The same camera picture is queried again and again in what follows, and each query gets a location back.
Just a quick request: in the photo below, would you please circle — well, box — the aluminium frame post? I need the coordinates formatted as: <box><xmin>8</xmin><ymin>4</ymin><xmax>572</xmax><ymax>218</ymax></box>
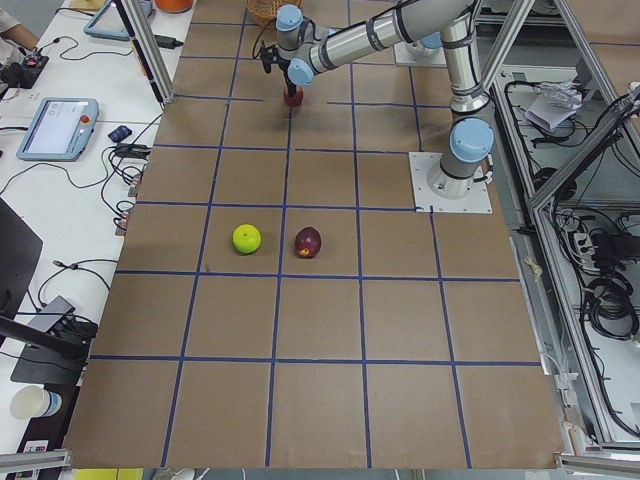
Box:
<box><xmin>114</xmin><ymin>0</ymin><xmax>175</xmax><ymax>105</ymax></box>

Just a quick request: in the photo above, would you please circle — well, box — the black power adapter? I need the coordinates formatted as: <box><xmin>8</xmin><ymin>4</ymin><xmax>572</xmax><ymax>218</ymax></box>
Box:
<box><xmin>154</xmin><ymin>34</ymin><xmax>184</xmax><ymax>50</ymax></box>

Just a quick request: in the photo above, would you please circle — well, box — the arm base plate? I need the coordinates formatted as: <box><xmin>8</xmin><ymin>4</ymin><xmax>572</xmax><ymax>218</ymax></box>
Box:
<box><xmin>393</xmin><ymin>42</ymin><xmax>446</xmax><ymax>68</ymax></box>
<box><xmin>408</xmin><ymin>152</ymin><xmax>493</xmax><ymax>214</ymax></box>

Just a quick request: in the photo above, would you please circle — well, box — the green apple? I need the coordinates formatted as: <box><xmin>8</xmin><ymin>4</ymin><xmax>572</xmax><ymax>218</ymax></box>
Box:
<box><xmin>232</xmin><ymin>224</ymin><xmax>262</xmax><ymax>255</ymax></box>

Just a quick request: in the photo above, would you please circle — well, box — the dark blue small pouch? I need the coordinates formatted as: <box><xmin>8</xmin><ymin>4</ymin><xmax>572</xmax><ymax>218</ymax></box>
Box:
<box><xmin>108</xmin><ymin>125</ymin><xmax>132</xmax><ymax>143</ymax></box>

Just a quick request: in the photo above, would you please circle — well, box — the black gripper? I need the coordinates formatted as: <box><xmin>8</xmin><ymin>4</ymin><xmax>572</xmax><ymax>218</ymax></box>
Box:
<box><xmin>279</xmin><ymin>58</ymin><xmax>296</xmax><ymax>97</ymax></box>

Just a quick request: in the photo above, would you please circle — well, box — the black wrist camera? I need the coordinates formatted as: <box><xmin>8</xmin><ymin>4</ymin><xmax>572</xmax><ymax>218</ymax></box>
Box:
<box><xmin>259</xmin><ymin>44</ymin><xmax>279</xmax><ymax>74</ymax></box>

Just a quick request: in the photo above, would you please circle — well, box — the orange bucket with grey lid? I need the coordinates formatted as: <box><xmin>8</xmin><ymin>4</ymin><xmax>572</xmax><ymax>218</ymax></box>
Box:
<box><xmin>154</xmin><ymin>0</ymin><xmax>193</xmax><ymax>14</ymax></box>

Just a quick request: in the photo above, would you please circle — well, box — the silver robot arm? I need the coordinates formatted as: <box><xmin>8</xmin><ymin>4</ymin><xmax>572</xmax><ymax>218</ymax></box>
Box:
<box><xmin>413</xmin><ymin>31</ymin><xmax>442</xmax><ymax>50</ymax></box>
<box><xmin>258</xmin><ymin>1</ymin><xmax>494</xmax><ymax>199</ymax></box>

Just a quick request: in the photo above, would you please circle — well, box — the black laptop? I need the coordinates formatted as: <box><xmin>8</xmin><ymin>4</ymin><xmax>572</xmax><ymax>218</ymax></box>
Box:
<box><xmin>0</xmin><ymin>200</ymin><xmax>43</xmax><ymax>319</ymax></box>

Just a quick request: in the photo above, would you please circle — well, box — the dark red apple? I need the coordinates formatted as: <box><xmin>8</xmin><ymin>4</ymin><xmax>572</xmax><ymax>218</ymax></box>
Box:
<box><xmin>294</xmin><ymin>226</ymin><xmax>322</xmax><ymax>259</ymax></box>

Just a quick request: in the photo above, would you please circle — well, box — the white paper cup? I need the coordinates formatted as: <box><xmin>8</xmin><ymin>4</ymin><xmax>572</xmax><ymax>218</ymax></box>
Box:
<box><xmin>9</xmin><ymin>385</ymin><xmax>63</xmax><ymax>420</ymax></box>

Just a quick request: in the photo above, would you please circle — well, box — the blue teach pendant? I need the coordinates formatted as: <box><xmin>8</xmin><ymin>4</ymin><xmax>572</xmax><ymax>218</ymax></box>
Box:
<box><xmin>16</xmin><ymin>97</ymin><xmax>99</xmax><ymax>162</ymax></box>
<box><xmin>83</xmin><ymin>1</ymin><xmax>133</xmax><ymax>41</ymax></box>

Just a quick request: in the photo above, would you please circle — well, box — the woven wicker basket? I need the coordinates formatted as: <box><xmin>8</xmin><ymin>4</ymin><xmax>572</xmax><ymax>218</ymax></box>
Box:
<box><xmin>246</xmin><ymin>0</ymin><xmax>281</xmax><ymax>27</ymax></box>

